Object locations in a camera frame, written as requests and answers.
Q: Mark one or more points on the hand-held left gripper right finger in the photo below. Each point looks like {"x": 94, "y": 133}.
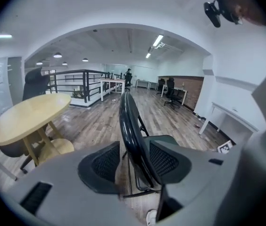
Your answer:
{"x": 168, "y": 163}

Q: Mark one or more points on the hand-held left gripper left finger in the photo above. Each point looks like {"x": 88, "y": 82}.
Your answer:
{"x": 100, "y": 168}

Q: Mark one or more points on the head-worn black camera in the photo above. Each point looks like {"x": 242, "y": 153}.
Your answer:
{"x": 212, "y": 13}

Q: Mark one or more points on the round wooden table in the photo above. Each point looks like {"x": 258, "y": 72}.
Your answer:
{"x": 29, "y": 116}

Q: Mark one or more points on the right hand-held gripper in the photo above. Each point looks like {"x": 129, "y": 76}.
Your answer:
{"x": 225, "y": 147}

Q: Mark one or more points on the black metal railing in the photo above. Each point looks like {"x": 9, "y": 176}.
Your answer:
{"x": 85, "y": 81}

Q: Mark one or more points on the long white desk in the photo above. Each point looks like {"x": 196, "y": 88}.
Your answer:
{"x": 229, "y": 116}

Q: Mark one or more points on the person's face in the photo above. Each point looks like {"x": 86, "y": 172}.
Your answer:
{"x": 248, "y": 6}

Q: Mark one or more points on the black curved-back chair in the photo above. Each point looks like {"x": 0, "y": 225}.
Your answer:
{"x": 133, "y": 135}

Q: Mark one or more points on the white desk by railing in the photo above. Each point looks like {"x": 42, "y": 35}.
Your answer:
{"x": 111, "y": 85}

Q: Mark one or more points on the person's left white shoe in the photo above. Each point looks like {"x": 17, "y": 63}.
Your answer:
{"x": 151, "y": 218}

